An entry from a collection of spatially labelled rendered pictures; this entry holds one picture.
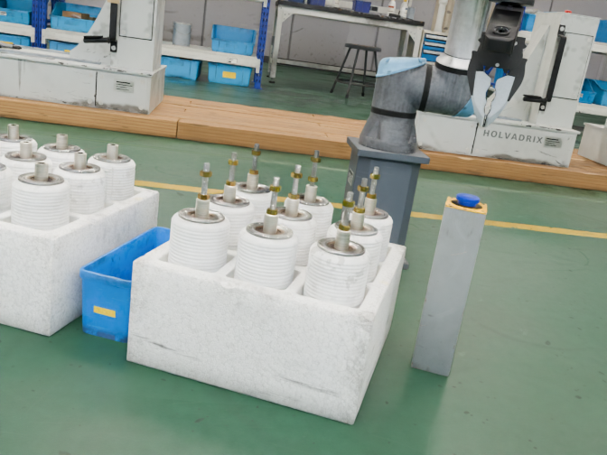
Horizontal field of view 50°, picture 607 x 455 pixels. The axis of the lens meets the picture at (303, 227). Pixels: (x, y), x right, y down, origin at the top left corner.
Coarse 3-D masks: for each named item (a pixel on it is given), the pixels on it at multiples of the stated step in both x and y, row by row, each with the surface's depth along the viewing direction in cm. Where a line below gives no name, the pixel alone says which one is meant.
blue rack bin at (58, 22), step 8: (56, 8) 546; (64, 8) 570; (72, 8) 573; (80, 8) 574; (88, 8) 575; (96, 8) 575; (56, 16) 530; (96, 16) 577; (56, 24) 533; (64, 24) 533; (72, 24) 533; (80, 24) 534; (88, 24) 534
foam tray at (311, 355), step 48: (144, 288) 104; (192, 288) 101; (240, 288) 99; (288, 288) 101; (384, 288) 107; (144, 336) 106; (192, 336) 103; (240, 336) 101; (288, 336) 99; (336, 336) 97; (384, 336) 123; (240, 384) 103; (288, 384) 101; (336, 384) 99
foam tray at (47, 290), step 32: (0, 224) 110; (96, 224) 119; (128, 224) 132; (0, 256) 110; (32, 256) 109; (64, 256) 111; (96, 256) 122; (0, 288) 112; (32, 288) 110; (64, 288) 114; (0, 320) 114; (32, 320) 112; (64, 320) 116
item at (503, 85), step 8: (496, 80) 107; (504, 80) 106; (512, 80) 106; (496, 88) 107; (504, 88) 107; (496, 96) 107; (504, 96) 107; (496, 104) 107; (504, 104) 107; (496, 112) 108; (488, 120) 109
